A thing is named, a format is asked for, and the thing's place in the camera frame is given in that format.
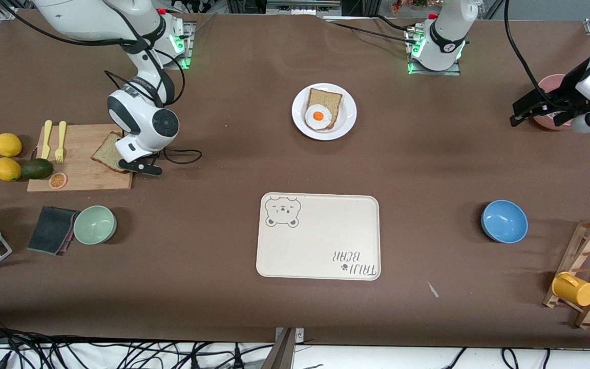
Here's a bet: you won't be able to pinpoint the brown bread slice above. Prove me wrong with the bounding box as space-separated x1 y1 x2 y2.
306 88 343 131
91 132 134 174

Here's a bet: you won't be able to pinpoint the toy fried egg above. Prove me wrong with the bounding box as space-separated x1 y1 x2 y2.
305 104 334 129

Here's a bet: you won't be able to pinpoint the white round plate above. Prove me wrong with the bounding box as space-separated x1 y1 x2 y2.
291 83 357 141

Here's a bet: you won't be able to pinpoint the pink bowl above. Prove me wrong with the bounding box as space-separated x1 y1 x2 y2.
531 74 580 130

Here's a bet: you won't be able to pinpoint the wooden cutting board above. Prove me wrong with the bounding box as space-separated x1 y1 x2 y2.
27 123 139 193

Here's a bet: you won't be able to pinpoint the pale green bowl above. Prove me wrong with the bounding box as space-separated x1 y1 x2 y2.
73 206 117 245

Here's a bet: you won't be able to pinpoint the yellow plastic fork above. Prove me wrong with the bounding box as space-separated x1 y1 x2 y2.
55 121 68 164

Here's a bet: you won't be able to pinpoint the yellow plastic knife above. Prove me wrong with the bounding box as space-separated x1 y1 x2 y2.
40 120 53 160

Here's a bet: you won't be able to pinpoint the green avocado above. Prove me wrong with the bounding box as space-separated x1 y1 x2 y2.
20 158 54 180

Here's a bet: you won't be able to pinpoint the pink cloth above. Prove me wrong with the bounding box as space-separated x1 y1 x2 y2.
62 215 78 255

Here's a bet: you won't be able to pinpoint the dark grey cloth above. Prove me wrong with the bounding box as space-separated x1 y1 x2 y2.
27 206 79 255

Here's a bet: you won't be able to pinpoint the blue bowl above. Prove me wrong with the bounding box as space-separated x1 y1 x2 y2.
481 200 529 243

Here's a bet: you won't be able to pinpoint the yellow lemon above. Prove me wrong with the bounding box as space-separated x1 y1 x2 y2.
0 133 23 157
0 157 22 182

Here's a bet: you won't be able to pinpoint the wooden mug rack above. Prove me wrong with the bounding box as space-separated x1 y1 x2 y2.
543 217 590 329

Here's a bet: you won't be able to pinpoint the clear box of snacks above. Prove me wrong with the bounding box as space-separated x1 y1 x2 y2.
390 0 430 13

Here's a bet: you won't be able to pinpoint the yellow mug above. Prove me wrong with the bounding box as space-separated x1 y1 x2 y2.
552 272 590 307

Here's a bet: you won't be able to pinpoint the cream tray with bear print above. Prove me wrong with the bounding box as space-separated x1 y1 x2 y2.
256 193 382 281

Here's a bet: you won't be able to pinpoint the black right camera cable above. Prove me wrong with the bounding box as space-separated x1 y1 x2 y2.
0 0 203 166

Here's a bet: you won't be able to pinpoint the black camera cable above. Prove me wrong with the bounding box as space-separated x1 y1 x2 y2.
0 0 203 166
504 0 552 100

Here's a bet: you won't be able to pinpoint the black left camera cable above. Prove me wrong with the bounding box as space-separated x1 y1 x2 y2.
504 0 552 100

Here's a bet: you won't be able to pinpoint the black arm base cable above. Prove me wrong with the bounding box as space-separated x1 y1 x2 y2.
323 16 418 46

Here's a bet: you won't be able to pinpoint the tangled black cables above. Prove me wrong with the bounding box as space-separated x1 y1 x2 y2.
0 318 275 369

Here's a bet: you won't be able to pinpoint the grey metal post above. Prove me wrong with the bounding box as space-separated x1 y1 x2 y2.
260 327 305 369

